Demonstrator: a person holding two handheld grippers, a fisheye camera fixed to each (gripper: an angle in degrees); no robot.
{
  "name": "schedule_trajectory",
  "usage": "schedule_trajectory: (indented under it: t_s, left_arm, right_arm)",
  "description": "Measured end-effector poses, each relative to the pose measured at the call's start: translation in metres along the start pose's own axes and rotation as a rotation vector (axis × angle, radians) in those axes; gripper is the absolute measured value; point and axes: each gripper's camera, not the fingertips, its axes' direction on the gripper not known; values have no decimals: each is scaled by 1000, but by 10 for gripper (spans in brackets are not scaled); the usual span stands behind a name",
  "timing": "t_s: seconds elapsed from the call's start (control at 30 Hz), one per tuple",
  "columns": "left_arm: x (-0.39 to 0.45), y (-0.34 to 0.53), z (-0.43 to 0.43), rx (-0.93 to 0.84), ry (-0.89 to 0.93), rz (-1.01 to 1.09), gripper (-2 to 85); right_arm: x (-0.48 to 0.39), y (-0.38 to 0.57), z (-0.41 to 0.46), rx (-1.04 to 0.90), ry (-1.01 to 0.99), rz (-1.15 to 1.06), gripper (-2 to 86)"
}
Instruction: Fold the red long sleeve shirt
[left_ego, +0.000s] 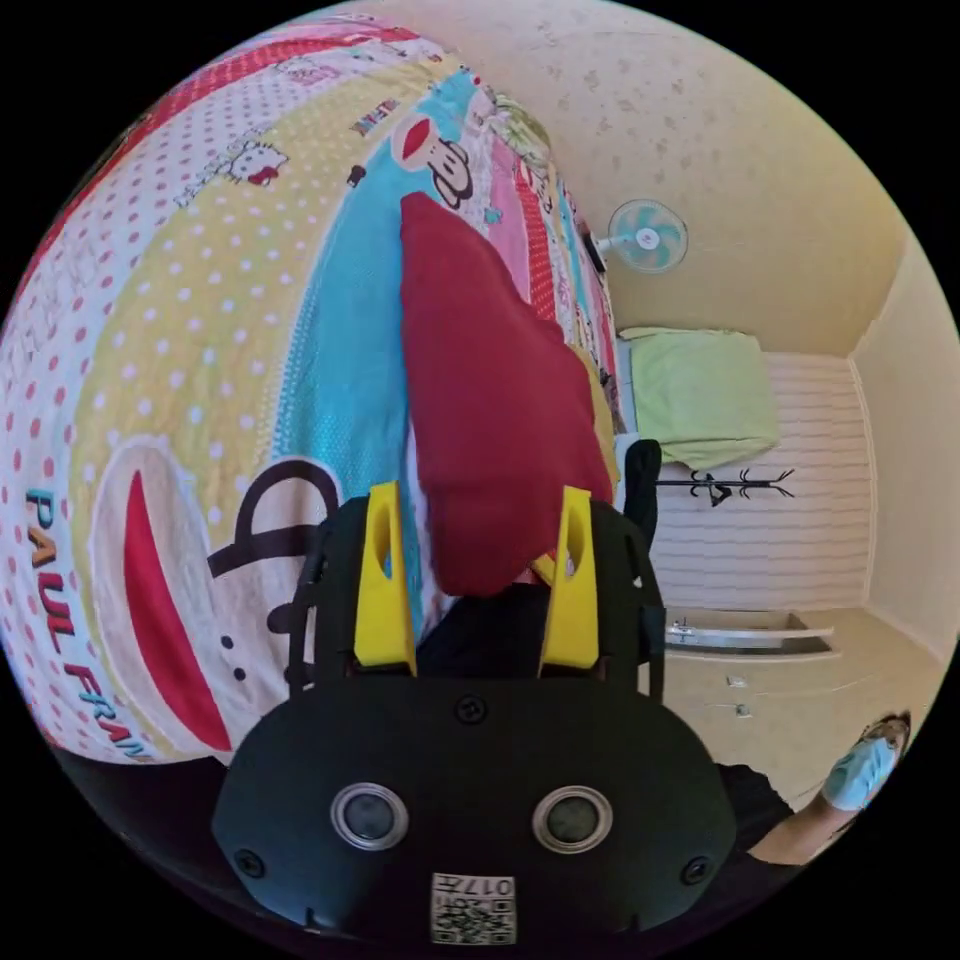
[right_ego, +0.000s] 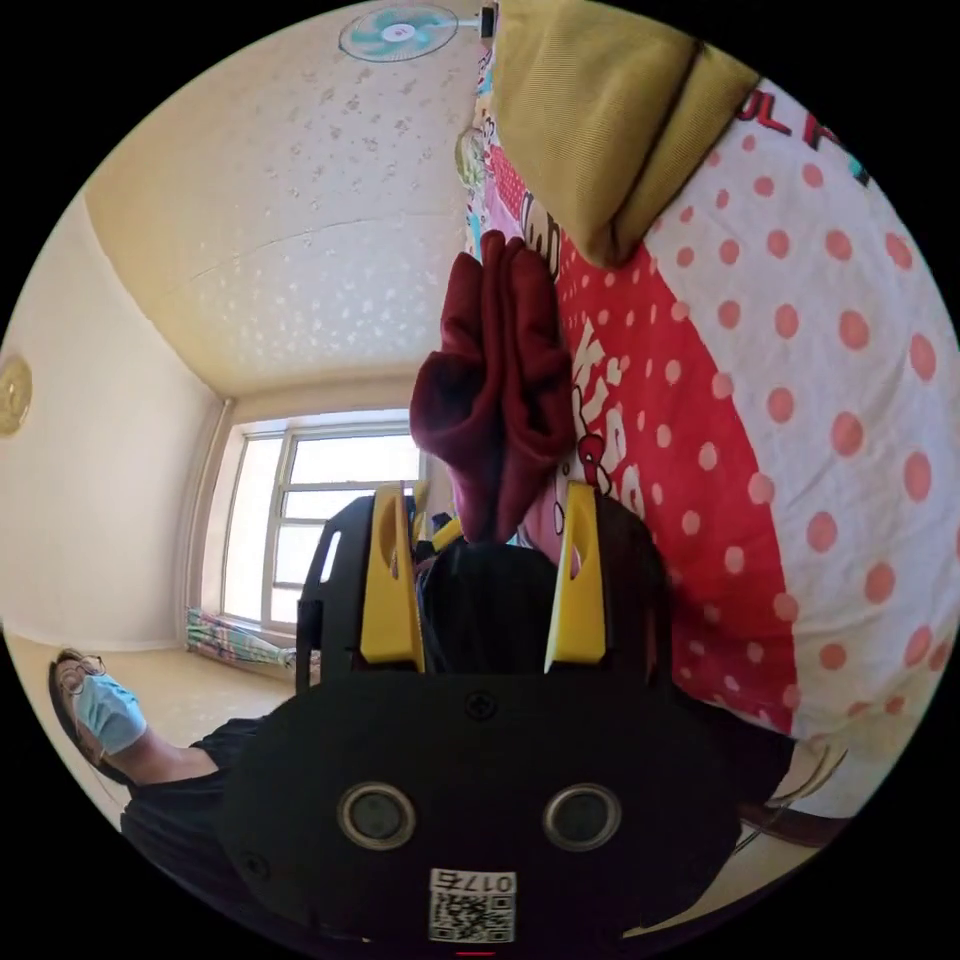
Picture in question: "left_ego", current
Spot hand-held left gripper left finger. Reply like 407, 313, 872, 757
351, 481, 418, 674

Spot person's body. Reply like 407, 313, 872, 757
716, 709, 915, 871

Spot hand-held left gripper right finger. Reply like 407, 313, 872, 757
537, 485, 601, 670

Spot bed with cartoon print quilt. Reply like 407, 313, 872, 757
0, 20, 640, 768

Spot light green curtain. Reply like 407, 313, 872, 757
617, 326, 782, 473

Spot black coat rack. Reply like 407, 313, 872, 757
655, 467, 797, 509

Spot red long sleeve shirt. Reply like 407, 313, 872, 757
398, 192, 617, 600

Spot wall fan with teal blades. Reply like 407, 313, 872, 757
591, 197, 691, 276

